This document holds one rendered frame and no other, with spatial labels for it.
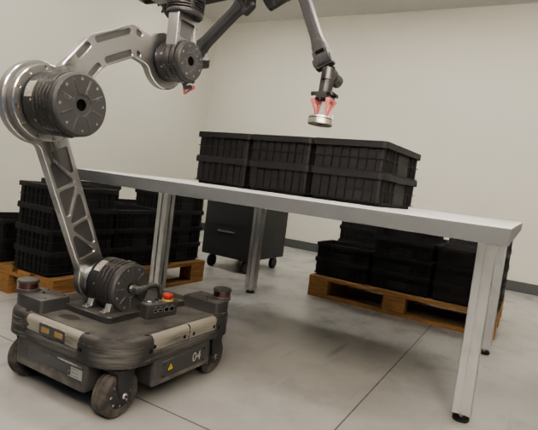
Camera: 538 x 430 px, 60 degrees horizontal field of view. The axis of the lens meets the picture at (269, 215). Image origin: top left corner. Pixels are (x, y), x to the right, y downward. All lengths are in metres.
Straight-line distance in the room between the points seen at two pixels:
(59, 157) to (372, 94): 4.39
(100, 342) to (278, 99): 4.92
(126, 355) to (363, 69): 4.73
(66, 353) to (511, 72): 4.74
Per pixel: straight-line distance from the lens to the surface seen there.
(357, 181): 1.73
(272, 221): 3.92
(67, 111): 1.38
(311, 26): 2.14
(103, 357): 1.44
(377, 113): 5.50
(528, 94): 5.30
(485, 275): 1.75
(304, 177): 1.83
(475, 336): 1.79
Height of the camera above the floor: 0.73
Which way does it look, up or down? 4 degrees down
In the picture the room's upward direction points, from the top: 7 degrees clockwise
